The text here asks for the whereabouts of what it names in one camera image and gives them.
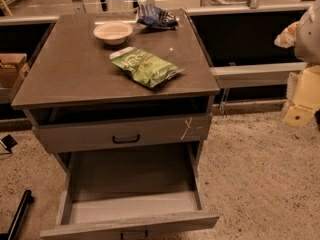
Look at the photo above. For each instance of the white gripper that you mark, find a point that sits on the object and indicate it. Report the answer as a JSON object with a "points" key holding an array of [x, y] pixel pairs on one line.
{"points": [[308, 39]]}

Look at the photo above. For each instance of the green jalapeno chip bag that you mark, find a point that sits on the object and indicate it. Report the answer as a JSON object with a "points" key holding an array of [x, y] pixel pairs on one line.
{"points": [[144, 67]]}

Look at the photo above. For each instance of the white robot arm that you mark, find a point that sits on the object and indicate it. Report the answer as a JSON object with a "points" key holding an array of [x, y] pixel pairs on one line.
{"points": [[304, 37]]}

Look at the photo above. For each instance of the grey wooden drawer cabinet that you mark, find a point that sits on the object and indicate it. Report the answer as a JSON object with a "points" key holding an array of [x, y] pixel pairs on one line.
{"points": [[73, 80]]}

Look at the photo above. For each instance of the blue chip bag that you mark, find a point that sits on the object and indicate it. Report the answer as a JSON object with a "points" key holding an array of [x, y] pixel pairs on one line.
{"points": [[156, 18]]}

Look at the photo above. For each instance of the open middle drawer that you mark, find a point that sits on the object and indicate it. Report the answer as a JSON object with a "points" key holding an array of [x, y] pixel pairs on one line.
{"points": [[131, 193]]}

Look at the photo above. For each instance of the white paper bowl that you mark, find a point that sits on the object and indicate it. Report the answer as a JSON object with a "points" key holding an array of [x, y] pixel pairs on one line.
{"points": [[113, 33]]}

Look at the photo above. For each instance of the black bar on floor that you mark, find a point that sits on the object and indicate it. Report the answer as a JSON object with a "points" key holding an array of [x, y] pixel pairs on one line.
{"points": [[12, 232]]}

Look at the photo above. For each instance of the cardboard box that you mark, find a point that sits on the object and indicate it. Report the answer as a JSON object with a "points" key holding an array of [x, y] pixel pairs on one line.
{"points": [[12, 66]]}

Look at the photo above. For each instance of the small black floor object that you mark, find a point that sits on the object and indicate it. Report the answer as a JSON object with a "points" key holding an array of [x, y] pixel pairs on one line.
{"points": [[8, 142]]}

